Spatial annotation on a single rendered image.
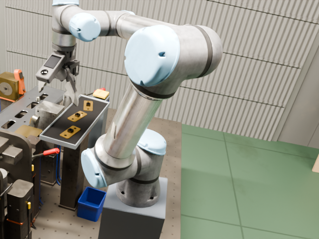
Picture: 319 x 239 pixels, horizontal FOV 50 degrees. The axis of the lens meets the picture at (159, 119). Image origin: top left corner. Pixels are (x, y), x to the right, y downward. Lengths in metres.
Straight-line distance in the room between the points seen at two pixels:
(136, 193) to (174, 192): 0.74
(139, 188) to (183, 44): 0.56
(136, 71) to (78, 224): 1.03
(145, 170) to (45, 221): 0.69
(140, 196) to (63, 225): 0.57
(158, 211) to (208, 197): 1.85
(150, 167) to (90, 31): 0.43
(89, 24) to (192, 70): 0.39
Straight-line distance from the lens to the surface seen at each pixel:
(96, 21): 1.01
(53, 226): 1.60
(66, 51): 1.14
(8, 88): 1.95
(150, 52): 0.67
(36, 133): 1.46
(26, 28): 3.79
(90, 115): 1.44
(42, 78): 1.10
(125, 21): 1.02
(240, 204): 3.05
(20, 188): 1.21
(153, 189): 1.13
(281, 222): 3.08
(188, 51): 0.69
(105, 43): 3.59
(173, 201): 1.79
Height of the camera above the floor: 1.90
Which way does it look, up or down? 30 degrees down
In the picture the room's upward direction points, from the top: 13 degrees clockwise
